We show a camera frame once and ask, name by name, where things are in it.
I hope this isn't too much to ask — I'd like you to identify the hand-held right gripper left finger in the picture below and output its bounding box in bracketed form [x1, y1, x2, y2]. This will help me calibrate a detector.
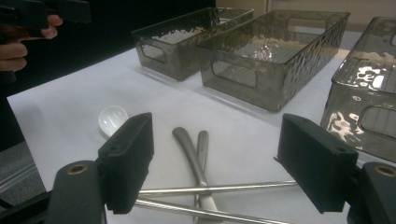
[97, 112, 155, 216]

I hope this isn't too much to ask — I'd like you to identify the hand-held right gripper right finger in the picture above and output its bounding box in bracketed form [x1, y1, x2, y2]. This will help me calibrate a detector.
[275, 113, 359, 214]

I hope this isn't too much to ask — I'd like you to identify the metal table knife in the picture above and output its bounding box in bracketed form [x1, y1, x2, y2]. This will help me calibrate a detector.
[172, 126, 223, 224]

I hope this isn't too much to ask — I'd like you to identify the metal chopstick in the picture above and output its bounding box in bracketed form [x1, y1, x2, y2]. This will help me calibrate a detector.
[137, 179, 297, 198]
[134, 199, 292, 224]

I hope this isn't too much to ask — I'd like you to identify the smoky clear plastic bin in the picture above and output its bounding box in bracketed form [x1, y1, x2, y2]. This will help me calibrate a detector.
[197, 8, 351, 113]
[320, 16, 396, 163]
[132, 7, 255, 82]

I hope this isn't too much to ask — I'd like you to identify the white table sheet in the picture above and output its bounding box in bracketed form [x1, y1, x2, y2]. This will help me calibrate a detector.
[7, 31, 396, 224]

